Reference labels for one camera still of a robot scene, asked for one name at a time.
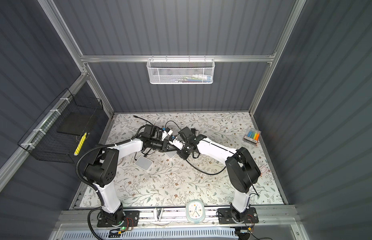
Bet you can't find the long black cable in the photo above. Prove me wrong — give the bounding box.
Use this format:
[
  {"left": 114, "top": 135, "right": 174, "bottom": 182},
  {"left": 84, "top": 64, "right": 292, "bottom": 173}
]
[
  {"left": 133, "top": 115, "right": 157, "bottom": 127},
  {"left": 185, "top": 157, "right": 227, "bottom": 176}
]

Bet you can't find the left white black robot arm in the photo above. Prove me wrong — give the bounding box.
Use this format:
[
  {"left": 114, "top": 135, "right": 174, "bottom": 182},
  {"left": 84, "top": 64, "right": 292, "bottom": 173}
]
[{"left": 76, "top": 125, "right": 177, "bottom": 226}]

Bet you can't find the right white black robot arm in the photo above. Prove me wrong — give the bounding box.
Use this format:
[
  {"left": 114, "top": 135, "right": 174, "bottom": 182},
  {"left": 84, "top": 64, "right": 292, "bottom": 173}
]
[{"left": 172, "top": 127, "right": 261, "bottom": 223}]

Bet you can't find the floral patterned table mat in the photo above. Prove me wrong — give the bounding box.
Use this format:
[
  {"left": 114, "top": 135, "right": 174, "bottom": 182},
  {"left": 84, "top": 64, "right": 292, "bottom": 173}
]
[{"left": 107, "top": 112, "right": 283, "bottom": 207}]

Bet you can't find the pack of coloured markers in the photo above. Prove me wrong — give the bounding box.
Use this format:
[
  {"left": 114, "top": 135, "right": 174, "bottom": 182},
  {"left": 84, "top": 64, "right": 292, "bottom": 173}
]
[{"left": 243, "top": 128, "right": 261, "bottom": 145}]

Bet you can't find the mint green alarm clock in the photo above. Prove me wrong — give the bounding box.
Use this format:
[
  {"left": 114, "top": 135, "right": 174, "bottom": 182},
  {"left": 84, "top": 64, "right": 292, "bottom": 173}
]
[{"left": 185, "top": 200, "right": 205, "bottom": 224}]

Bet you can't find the small red white card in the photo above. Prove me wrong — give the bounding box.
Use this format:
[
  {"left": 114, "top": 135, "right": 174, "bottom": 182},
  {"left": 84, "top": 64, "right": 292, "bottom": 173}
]
[{"left": 260, "top": 166, "right": 269, "bottom": 176}]

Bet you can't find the yellow black striped marker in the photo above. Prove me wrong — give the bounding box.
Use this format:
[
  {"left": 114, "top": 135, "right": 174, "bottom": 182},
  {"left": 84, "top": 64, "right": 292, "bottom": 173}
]
[{"left": 74, "top": 132, "right": 88, "bottom": 156}]

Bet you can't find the white wire mesh basket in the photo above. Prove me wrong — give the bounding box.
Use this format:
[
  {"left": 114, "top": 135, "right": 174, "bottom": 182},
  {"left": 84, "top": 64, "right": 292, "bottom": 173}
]
[{"left": 147, "top": 58, "right": 215, "bottom": 85}]

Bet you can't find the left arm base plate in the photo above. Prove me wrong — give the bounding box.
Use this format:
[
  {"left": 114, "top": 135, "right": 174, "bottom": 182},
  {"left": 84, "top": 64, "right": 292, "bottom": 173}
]
[{"left": 97, "top": 210, "right": 140, "bottom": 228}]

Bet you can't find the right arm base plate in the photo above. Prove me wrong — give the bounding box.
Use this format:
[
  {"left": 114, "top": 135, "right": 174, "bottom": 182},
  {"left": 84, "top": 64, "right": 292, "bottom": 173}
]
[{"left": 216, "top": 207, "right": 259, "bottom": 224}]

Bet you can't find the black wire wall basket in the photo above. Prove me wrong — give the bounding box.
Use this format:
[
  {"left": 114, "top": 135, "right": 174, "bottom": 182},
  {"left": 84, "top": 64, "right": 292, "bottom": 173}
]
[{"left": 18, "top": 91, "right": 104, "bottom": 164}]

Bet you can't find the white ventilated cable duct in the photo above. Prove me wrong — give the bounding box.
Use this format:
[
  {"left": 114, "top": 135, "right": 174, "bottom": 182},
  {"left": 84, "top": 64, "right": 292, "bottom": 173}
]
[{"left": 59, "top": 226, "right": 240, "bottom": 240}]

